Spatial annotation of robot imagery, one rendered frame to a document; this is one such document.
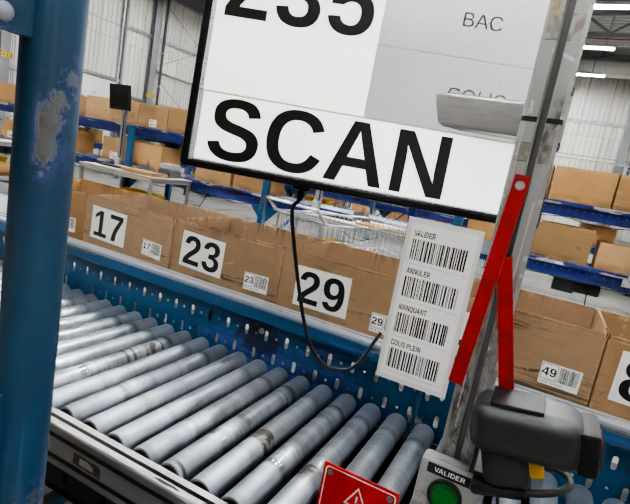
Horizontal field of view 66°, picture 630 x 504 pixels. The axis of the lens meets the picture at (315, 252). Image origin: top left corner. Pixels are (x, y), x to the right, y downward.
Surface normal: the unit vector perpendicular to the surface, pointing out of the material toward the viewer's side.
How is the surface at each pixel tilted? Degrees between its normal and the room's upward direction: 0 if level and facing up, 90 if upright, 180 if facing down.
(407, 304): 90
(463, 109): 90
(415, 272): 90
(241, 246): 90
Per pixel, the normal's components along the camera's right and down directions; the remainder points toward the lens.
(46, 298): 0.80, 0.25
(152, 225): -0.43, 0.09
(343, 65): -0.10, 0.08
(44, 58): 0.31, 0.22
